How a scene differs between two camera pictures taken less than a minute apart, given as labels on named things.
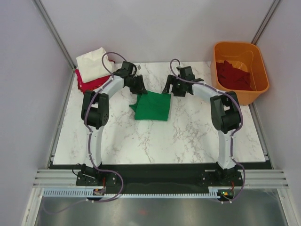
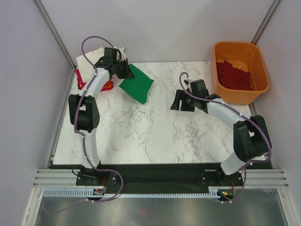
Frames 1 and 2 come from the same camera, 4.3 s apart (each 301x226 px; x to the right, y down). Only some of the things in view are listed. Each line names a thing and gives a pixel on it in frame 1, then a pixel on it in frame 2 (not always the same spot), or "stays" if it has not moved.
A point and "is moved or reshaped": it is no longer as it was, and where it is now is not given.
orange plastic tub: (238, 68) stays
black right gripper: (172, 80) -> (180, 95)
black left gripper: (140, 88) -> (128, 73)
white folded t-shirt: (91, 67) stays
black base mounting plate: (162, 179) stays
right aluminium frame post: (265, 22) stays
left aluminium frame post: (46, 18) stays
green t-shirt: (152, 106) is moved or reshaped
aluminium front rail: (60, 178) stays
